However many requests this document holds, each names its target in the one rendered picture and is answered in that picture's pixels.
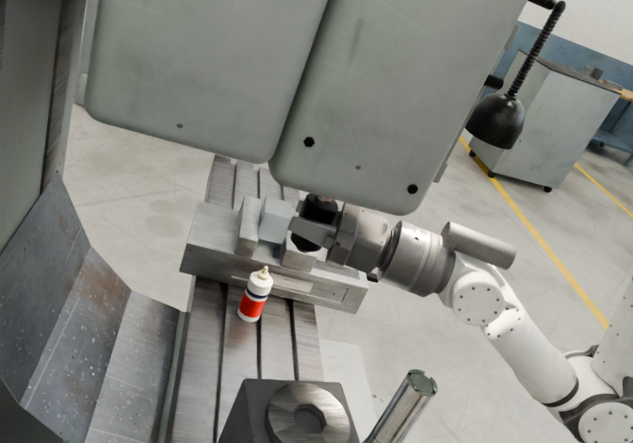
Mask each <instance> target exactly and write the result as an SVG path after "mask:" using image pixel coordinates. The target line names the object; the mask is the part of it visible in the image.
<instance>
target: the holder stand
mask: <svg viewBox="0 0 633 443"><path fill-rule="evenodd" d="M218 443H361V442H360V439H359V436H358V434H357V431H356V428H355V425H354V421H353V418H352V415H351V412H350V410H349V405H348V402H347V399H346V396H345V393H344V390H343V387H342V385H341V383H339V382H318V381H295V380H273V379H251V378H246V379H244V380H243V381H242V384H241V386H240V389H239V390H238V393H237V395H236V397H235V401H234V404H233V406H232V409H231V411H230V414H229V416H228V418H227V420H226V422H225V425H224V427H223V430H222V432H221V434H220V437H219V441H218Z"/></svg>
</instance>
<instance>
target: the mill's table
mask: <svg viewBox="0 0 633 443"><path fill-rule="evenodd" d="M245 195H247V196H251V197H253V198H257V199H260V200H261V209H262V206H263V203H264V201H265V199H266V196H269V197H272V198H276V199H280V200H283V201H287V202H289V203H292V208H295V209H296V207H297V205H298V202H299V199H300V192H299V191H298V190H297V189H292V188H288V187H285V186H283V185H281V184H279V183H278V182H276V181H275V180H274V179H273V177H272V176H271V174H270V172H269V169H267V168H263V167H259V170H258V171H257V170H255V169H254V165H252V164H250V163H246V162H242V161H238V160H237V161H236V164H231V158H228V157H225V156H218V155H215V156H214V159H213V163H212V166H211V170H210V173H209V176H208V179H207V185H206V191H205V197H204V201H205V202H206V203H209V204H212V205H218V206H222V207H226V208H230V209H233V210H236V211H239V210H240V207H241V205H242V202H243V199H244V196H245ZM244 291H245V288H244V287H238V286H234V285H230V284H225V283H222V282H218V281H214V280H210V279H206V278H202V277H198V276H194V275H192V277H191V283H190V289H189V294H188V300H187V312H186V317H185V323H184V329H183V334H182V340H181V346H180V352H179V357H178V364H177V370H176V375H175V381H174V387H173V392H172V398H171V404H170V414H169V421H168V427H167V432H166V438H165V443H218V441H219V437H220V434H221V432H222V430H223V427H224V425H225V422H226V420H227V418H228V416H229V414H230V411H231V409H232V406H233V404H234V401H235V397H236V395H237V393H238V390H239V389H240V386H241V384H242V381H243V380H244V379H246V378H251V379H273V380H295V381H318V382H324V375H323V368H322V361H321V353H320V347H319V339H318V332H317V319H316V311H315V305H314V304H309V303H305V302H301V301H297V300H293V299H288V298H285V297H281V296H277V295H273V294H269V295H268V297H267V300H266V302H265V305H264V307H263V310H262V312H261V315H260V317H259V319H258V320H257V321H245V320H243V319H242V318H240V317H239V316H238V314H237V310H238V308H239V305H240V302H241V300H242V297H243V294H244Z"/></svg>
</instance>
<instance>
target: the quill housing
mask: <svg viewBox="0 0 633 443"><path fill-rule="evenodd" d="M527 1H528V0H328V2H327V5H326V7H325V9H324V12H323V15H322V18H321V21H320V24H319V27H318V30H317V32H316V36H315V39H314V42H313V45H312V48H311V51H310V53H309V56H308V58H307V61H306V64H305V67H304V70H303V73H302V75H301V78H300V83H299V85H298V88H297V91H296V94H295V96H294V99H293V102H292V105H291V108H290V110H289V113H288V116H287V118H286V121H285V124H284V129H283V132H282V135H281V137H280V139H279V142H278V145H277V148H276V151H275V153H274V155H273V157H272V158H271V159H270V160H269V161H268V169H269V172H270V174H271V176H272V177H273V179H274V180H275V181H276V182H278V183H279V184H281V185H283V186H285V187H288V188H292V189H297V190H301V191H305V192H309V193H312V194H315V195H319V196H323V197H327V198H330V199H334V200H337V201H341V202H345V203H348V204H352V205H358V206H362V207H365V208H369V209H373V210H377V211H380V212H383V213H387V214H391V215H395V216H406V215H409V214H412V213H413V212H415V211H416V210H417V209H418V208H419V206H420V205H421V203H422V201H423V199H424V197H425V196H426V194H427V192H428V190H429V188H430V185H431V183H432V181H433V179H434V177H435V176H436V174H437V173H438V171H439V169H440V167H441V165H442V163H443V161H444V159H445V158H446V155H447V153H448V151H449V149H450V147H451V145H452V143H453V141H454V139H456V137H457V135H458V133H459V131H460V129H461V127H462V125H463V122H464V120H465V119H466V117H467V115H468V113H469V111H470V109H471V107H472V105H473V104H474V102H475V100H476V99H477V97H478V95H479V92H480V90H481V88H482V86H483V84H484V82H485V81H486V79H487V77H488V75H489V73H490V71H491V70H492V68H493V66H494V64H495V62H496V60H497V58H498V56H499V54H500V52H501V50H502V48H503V46H504V44H505V42H506V41H507V39H508V37H509V35H510V34H511V31H512V29H513V27H514V25H515V23H516V22H517V20H518V18H519V16H520V14H521V12H522V10H523V8H524V6H525V4H526V3H527Z"/></svg>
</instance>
